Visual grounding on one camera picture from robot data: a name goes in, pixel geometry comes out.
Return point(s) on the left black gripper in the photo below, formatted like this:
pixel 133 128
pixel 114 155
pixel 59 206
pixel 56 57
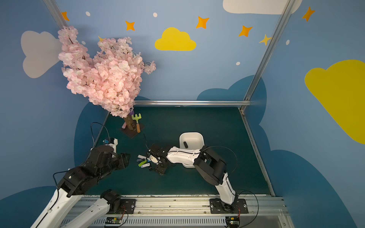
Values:
pixel 121 161

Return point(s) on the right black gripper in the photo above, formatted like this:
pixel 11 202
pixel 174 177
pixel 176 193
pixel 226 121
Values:
pixel 155 159

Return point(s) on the green usb drive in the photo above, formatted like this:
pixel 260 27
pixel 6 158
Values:
pixel 142 163

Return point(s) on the white storage box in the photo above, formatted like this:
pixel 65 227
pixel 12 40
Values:
pixel 195 141

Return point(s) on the white capsule usb drive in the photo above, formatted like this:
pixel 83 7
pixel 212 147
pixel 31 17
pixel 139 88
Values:
pixel 145 165

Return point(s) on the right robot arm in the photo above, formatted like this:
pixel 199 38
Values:
pixel 207 162

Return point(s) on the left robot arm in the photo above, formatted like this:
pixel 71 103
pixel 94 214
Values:
pixel 70 189

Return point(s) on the green toy rake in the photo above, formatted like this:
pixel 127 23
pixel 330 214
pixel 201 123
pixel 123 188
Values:
pixel 136 118

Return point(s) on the left circuit board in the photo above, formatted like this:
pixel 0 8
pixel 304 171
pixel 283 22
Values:
pixel 113 221

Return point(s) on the circuit board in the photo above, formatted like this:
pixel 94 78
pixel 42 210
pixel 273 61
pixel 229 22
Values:
pixel 232 222
pixel 113 221

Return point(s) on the pink cherry blossom tree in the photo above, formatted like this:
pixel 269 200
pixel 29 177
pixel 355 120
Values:
pixel 110 79

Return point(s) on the right circuit board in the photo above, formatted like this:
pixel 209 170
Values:
pixel 232 222

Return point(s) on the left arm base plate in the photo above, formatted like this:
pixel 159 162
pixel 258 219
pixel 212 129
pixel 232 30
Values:
pixel 126 206

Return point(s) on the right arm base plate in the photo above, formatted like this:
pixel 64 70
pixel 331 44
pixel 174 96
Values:
pixel 219 207

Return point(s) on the aluminium front rail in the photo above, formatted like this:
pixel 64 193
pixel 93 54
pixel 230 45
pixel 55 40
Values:
pixel 189 211

